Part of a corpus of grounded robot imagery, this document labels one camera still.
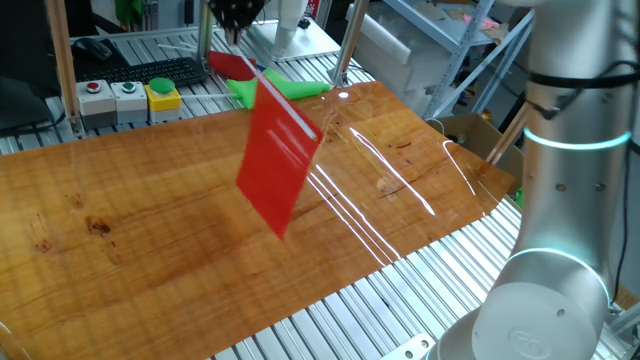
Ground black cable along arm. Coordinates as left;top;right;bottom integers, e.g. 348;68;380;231
524;58;640;304

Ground grey box with green button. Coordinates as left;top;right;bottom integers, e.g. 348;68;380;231
109;80;150;125

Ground copper coloured frame post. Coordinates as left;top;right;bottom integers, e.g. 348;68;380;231
44;0;85;137
485;102;529;166

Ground black monitor cable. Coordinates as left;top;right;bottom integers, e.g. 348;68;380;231
0;110;69;139

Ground white metal shelf frame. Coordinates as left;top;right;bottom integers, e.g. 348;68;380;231
382;0;536;121

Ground black keyboard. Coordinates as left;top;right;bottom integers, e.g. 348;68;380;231
74;56;210;90

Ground green cloth on rollers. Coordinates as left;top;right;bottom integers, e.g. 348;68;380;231
180;67;332;111

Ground wood grain table mat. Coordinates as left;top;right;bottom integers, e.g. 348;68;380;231
0;82;516;360

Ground yellow box green mushroom button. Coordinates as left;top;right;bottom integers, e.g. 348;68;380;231
144;77;182;124

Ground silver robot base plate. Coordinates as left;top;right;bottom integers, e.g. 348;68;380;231
379;333;437;360

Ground shiny silver metal post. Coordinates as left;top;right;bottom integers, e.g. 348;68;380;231
327;0;372;87

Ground brown cardboard box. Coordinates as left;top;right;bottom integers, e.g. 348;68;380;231
429;112;526;197

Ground black monitor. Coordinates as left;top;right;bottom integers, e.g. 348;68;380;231
0;0;69;134

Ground red flag with white stick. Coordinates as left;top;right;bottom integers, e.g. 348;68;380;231
229;43;325;242

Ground upright aluminium post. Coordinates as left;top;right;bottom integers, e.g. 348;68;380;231
196;0;217;71

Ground black computer mouse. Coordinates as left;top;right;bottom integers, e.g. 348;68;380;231
73;37;114;62

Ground white foam sheets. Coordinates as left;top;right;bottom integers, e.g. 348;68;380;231
345;3;454;94

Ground red and blue flag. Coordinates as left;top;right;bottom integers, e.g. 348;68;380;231
207;49;259;82

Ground pink paper sheet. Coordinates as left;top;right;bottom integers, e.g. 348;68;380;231
460;13;501;32

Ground hanging green cloth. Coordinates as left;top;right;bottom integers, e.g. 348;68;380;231
113;0;145;29

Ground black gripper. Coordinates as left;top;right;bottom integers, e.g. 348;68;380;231
206;0;267;46

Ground grey box with red button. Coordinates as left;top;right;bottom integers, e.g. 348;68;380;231
75;79;118;130

